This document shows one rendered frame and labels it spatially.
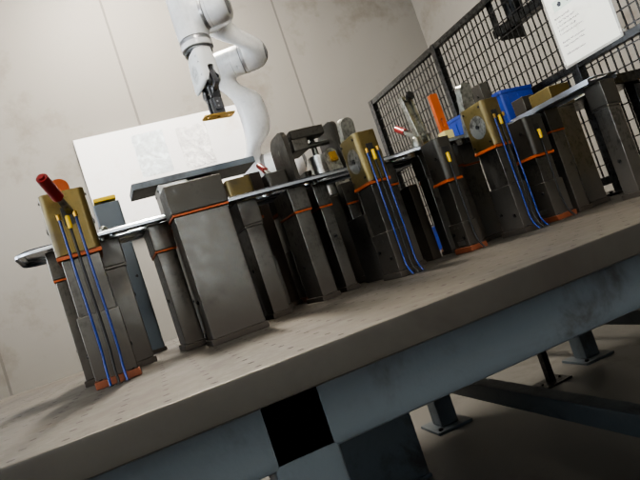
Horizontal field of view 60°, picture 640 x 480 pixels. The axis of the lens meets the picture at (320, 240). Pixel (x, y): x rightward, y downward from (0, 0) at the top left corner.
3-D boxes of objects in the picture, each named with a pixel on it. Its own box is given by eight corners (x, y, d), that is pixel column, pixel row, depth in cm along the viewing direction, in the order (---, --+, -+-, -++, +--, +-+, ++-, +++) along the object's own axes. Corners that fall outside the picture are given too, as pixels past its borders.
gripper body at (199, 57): (180, 59, 148) (192, 99, 147) (188, 40, 139) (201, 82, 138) (206, 56, 151) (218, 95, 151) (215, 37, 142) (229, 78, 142)
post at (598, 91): (641, 195, 128) (598, 79, 130) (623, 200, 133) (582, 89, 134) (655, 190, 130) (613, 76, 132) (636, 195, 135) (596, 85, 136)
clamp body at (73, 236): (94, 395, 94) (31, 192, 95) (96, 389, 106) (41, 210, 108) (146, 376, 97) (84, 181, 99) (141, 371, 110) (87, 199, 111)
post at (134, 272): (139, 359, 150) (91, 206, 152) (138, 358, 157) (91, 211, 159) (167, 349, 153) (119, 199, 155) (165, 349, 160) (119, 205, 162)
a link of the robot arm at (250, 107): (290, 183, 195) (248, 197, 197) (293, 177, 207) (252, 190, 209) (239, 41, 182) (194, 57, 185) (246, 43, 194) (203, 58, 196)
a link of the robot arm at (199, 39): (176, 51, 147) (179, 62, 147) (183, 34, 139) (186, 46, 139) (206, 49, 151) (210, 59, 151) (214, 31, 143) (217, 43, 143)
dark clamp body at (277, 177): (307, 303, 154) (264, 173, 156) (294, 306, 165) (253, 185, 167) (330, 295, 157) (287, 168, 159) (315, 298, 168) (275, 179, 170)
